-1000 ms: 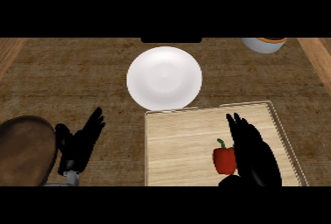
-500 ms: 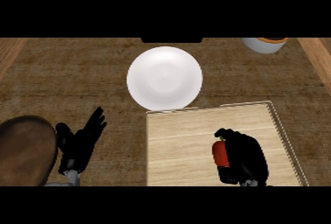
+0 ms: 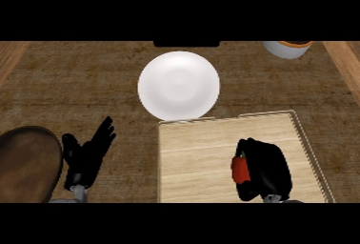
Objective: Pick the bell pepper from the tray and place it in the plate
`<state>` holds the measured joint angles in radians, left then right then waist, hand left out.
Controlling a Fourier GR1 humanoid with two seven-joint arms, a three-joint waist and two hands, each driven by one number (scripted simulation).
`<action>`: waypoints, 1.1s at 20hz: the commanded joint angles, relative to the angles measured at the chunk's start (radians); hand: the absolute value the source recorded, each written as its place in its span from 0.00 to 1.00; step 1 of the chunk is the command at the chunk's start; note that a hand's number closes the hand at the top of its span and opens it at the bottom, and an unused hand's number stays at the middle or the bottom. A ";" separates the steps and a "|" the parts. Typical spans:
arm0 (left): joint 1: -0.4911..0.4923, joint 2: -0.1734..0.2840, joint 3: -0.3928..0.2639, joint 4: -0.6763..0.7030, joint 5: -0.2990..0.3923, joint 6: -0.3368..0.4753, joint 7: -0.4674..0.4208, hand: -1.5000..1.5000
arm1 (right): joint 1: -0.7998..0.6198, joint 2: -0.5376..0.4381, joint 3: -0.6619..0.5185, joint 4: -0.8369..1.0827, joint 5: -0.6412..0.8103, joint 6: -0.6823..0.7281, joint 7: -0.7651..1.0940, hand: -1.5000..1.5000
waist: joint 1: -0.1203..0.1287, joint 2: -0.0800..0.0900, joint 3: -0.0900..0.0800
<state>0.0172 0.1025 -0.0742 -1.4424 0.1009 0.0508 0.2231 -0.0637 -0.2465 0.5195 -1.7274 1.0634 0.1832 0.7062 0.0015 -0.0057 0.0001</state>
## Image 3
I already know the brown woven placemat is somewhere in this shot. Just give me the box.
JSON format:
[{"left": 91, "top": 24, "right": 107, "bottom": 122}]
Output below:
[{"left": 0, "top": 41, "right": 360, "bottom": 204}]

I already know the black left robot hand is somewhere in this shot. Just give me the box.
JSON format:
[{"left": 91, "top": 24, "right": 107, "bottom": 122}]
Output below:
[{"left": 61, "top": 115, "right": 119, "bottom": 192}]

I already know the white plate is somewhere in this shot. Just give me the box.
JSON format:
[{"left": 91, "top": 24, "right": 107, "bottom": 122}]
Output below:
[{"left": 136, "top": 51, "right": 222, "bottom": 122}]

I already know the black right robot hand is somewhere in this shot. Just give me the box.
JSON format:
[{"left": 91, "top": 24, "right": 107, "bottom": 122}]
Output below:
[{"left": 234, "top": 137, "right": 294, "bottom": 202}]

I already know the brown round wooden board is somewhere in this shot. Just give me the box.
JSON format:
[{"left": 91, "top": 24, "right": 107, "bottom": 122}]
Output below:
[{"left": 0, "top": 125, "right": 65, "bottom": 204}]

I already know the black appliance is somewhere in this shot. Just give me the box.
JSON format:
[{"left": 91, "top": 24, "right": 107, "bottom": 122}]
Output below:
[{"left": 153, "top": 41, "right": 222, "bottom": 49}]

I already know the pale wooden tray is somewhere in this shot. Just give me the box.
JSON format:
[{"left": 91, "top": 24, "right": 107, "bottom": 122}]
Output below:
[{"left": 157, "top": 109, "right": 338, "bottom": 204}]

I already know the red bell pepper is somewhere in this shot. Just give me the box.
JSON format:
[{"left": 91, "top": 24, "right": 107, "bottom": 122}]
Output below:
[{"left": 229, "top": 151, "right": 253, "bottom": 185}]

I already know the white cup with orange rim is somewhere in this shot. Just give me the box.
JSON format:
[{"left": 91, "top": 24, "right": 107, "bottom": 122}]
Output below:
[{"left": 262, "top": 41, "right": 315, "bottom": 60}]

